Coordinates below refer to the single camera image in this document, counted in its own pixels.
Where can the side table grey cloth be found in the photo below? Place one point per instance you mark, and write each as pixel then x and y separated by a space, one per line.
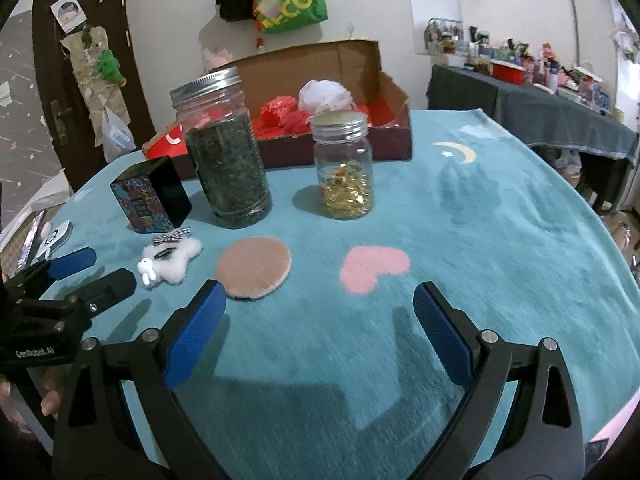
pixel 535 117

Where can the person's left hand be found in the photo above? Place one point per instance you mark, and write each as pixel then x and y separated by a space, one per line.
pixel 51 385

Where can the large jar dark tea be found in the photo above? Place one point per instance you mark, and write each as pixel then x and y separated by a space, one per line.
pixel 220 141

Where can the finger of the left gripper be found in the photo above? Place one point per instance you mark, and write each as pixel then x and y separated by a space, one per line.
pixel 32 282
pixel 102 287

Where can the tan round powder puff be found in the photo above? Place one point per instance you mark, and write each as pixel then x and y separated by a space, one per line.
pixel 254 267

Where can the pink plush on wall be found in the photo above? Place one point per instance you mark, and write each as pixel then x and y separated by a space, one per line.
pixel 215 59

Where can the white plastic bag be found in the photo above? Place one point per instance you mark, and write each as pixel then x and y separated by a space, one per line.
pixel 117 138

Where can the small jar gold capsules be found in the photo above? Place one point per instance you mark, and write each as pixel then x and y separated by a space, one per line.
pixel 343 160

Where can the red mesh bath pouf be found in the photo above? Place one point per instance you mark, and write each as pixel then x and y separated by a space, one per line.
pixel 274 112

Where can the photo card on door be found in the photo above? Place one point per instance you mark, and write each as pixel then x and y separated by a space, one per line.
pixel 69 14

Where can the cardboard box red interior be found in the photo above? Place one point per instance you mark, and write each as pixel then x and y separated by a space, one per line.
pixel 284 88

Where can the white mesh bath pouf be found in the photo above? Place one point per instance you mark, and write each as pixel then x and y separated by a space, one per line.
pixel 318 96

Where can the beige hanging door organizer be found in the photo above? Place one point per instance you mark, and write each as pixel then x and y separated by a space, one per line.
pixel 83 49

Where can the wall mirror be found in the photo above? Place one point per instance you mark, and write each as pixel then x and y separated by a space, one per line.
pixel 435 5

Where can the green plush dinosaur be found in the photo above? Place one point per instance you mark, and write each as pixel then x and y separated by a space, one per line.
pixel 109 68

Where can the red plush ball with tag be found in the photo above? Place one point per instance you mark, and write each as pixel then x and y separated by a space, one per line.
pixel 296 123

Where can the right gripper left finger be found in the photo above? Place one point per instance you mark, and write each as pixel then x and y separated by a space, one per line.
pixel 95 436

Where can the white fluffy bunny hair clip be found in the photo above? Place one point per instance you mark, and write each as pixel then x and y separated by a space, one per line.
pixel 166 258

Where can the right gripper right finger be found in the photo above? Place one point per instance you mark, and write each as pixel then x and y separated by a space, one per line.
pixel 542 435

